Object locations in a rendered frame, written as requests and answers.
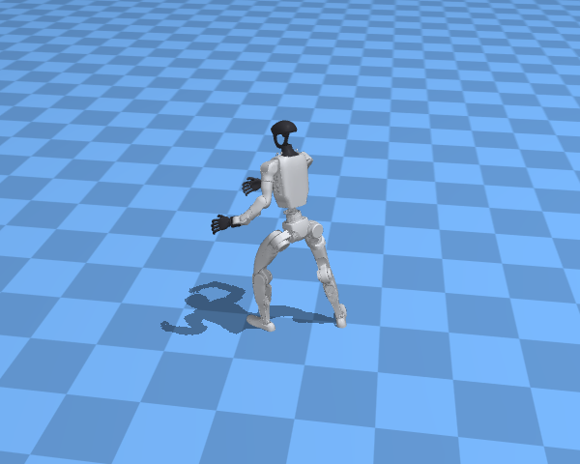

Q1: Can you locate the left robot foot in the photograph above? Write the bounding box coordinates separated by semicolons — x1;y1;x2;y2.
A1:
246;315;276;332

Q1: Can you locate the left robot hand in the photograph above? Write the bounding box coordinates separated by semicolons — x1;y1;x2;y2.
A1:
211;215;241;235

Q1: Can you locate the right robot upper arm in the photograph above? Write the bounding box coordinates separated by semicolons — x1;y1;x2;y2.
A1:
302;152;313;169

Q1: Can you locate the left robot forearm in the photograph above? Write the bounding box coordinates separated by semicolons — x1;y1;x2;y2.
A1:
232;196;266;226

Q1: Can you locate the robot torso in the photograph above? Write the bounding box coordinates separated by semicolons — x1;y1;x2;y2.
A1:
271;149;311;243

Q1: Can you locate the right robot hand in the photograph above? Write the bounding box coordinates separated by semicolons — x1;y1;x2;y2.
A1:
242;177;261;196

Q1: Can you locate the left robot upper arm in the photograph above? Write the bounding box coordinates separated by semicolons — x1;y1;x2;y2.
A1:
258;159;278;209

